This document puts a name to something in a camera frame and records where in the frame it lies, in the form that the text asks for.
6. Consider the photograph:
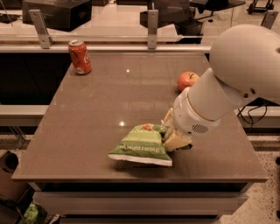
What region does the green jalapeno chip bag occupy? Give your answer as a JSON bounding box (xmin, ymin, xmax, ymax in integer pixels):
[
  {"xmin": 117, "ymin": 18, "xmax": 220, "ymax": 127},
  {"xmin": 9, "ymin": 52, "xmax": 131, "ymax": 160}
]
[{"xmin": 108, "ymin": 123, "xmax": 172, "ymax": 166}]

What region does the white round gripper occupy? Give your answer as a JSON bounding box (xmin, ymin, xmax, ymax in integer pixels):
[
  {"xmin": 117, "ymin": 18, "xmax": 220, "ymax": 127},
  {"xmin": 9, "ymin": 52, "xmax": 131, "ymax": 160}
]
[{"xmin": 161, "ymin": 87, "xmax": 221, "ymax": 151}]

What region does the black cable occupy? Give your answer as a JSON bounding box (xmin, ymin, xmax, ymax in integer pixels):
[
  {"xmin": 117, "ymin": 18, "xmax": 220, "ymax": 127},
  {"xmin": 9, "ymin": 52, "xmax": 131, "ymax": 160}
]
[{"xmin": 236, "ymin": 101, "xmax": 270, "ymax": 126}]

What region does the red coke can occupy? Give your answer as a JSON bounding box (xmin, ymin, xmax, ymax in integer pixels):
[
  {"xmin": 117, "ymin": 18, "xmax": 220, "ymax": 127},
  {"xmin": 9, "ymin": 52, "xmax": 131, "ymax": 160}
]
[{"xmin": 68, "ymin": 39, "xmax": 92, "ymax": 74}]

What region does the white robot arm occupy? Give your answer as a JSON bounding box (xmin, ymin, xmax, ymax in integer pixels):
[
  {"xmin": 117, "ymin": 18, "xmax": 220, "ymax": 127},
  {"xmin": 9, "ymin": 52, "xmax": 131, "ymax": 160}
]
[{"xmin": 163, "ymin": 24, "xmax": 280, "ymax": 151}]

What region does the left metal rail bracket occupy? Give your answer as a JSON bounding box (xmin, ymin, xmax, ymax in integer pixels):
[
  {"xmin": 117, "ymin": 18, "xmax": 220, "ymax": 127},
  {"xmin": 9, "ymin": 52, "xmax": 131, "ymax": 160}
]
[{"xmin": 29, "ymin": 9, "xmax": 53, "ymax": 49}]

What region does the black box behind glass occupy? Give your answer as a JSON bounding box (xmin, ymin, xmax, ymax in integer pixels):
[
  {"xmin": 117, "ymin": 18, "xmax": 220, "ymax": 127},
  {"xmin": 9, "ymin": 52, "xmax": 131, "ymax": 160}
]
[{"xmin": 22, "ymin": 0, "xmax": 92, "ymax": 32}]

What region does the red apple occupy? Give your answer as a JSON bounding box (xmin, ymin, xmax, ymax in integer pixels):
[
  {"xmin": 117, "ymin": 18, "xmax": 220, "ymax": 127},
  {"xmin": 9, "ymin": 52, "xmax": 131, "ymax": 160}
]
[{"xmin": 177, "ymin": 71, "xmax": 200, "ymax": 92}]

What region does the middle metal rail bracket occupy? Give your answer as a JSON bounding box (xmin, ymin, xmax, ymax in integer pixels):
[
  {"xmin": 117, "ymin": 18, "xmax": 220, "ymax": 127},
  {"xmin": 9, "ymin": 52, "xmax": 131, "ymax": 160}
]
[{"xmin": 147, "ymin": 10, "xmax": 158, "ymax": 50}]

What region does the right metal rail bracket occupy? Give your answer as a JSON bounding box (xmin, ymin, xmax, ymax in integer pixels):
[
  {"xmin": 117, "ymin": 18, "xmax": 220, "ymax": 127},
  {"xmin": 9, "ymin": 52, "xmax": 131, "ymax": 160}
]
[{"xmin": 261, "ymin": 10, "xmax": 278, "ymax": 29}]

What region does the green bag under table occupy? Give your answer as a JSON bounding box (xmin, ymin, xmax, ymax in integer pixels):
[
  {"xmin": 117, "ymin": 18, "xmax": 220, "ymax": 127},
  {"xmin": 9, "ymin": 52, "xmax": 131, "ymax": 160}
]
[{"xmin": 18, "ymin": 202, "xmax": 47, "ymax": 224}]

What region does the metal rail bracket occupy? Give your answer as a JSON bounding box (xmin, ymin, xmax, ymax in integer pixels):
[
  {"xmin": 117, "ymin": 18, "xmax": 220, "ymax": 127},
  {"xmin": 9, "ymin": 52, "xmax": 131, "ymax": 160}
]
[
  {"xmin": 261, "ymin": 10, "xmax": 278, "ymax": 29},
  {"xmin": 29, "ymin": 9, "xmax": 53, "ymax": 49},
  {"xmin": 147, "ymin": 10, "xmax": 158, "ymax": 50}
]

